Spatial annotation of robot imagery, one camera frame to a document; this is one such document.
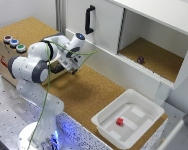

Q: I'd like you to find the black door handle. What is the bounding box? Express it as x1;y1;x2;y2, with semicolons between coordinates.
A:
84;4;97;36

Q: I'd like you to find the red button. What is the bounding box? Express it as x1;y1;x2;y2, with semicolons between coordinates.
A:
3;34;14;45

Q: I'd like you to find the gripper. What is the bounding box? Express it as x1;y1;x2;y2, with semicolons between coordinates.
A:
58;49;85;73

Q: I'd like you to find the wooden drawer box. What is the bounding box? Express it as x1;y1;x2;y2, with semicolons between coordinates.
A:
0;16;68;88

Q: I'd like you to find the white plastic box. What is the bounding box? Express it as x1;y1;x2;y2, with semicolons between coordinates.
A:
90;88;166;150

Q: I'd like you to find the green cable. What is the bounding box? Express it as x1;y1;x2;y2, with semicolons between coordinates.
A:
27;41;100;150

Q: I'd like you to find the green button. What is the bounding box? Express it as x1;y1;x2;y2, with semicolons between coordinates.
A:
15;43;28;54

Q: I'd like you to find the wooden drawer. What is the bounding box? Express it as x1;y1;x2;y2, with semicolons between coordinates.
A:
47;56;75;78

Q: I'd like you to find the black drawer handle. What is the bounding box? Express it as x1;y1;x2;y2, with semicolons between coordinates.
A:
51;65;67;75

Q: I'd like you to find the pink block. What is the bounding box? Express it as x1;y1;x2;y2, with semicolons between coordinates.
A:
115;117;125;127

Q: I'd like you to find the white sliding door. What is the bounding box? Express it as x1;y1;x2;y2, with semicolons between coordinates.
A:
66;0;125;56

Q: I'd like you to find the white cabinet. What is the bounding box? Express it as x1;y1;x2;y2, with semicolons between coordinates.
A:
65;0;188;108

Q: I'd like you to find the blue button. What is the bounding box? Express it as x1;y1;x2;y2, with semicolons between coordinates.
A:
9;38;21;49

